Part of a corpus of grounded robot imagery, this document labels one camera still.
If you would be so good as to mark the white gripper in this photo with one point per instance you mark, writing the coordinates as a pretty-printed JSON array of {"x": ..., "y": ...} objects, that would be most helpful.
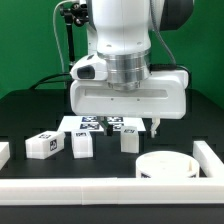
[{"x": 160, "y": 96}]

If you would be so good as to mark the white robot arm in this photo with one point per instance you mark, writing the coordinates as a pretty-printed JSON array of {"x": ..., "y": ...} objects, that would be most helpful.
[{"x": 116, "y": 78}]

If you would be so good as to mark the white sheet with tags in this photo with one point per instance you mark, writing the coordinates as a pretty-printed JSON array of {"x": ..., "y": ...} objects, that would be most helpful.
[{"x": 90, "y": 123}]

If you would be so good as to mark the white front wall barrier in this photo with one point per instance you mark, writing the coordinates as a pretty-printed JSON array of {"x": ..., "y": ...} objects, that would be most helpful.
[{"x": 118, "y": 191}]

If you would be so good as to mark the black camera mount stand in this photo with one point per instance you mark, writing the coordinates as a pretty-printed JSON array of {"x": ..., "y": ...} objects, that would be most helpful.
[{"x": 75, "y": 14}]

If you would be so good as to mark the white left wall barrier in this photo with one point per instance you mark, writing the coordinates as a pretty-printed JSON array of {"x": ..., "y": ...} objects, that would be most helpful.
[{"x": 4, "y": 153}]

